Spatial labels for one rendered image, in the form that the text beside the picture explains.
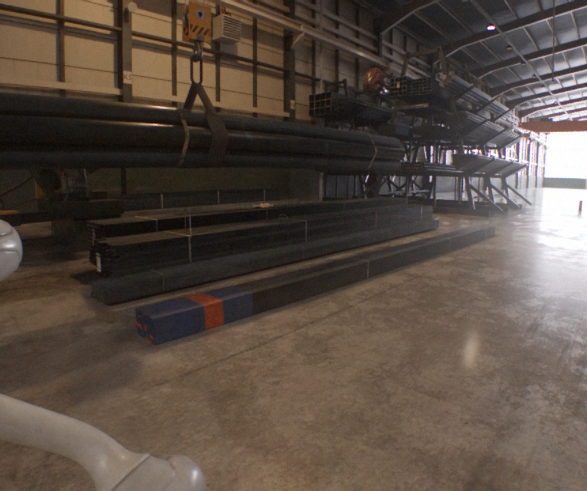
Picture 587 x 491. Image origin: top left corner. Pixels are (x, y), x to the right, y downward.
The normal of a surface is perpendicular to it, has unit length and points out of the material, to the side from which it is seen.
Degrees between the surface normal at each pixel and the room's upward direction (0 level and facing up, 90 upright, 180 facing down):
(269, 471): 0
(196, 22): 90
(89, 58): 90
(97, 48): 90
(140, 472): 32
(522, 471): 0
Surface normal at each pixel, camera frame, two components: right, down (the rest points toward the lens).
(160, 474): 0.49, -0.84
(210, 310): 0.71, 0.12
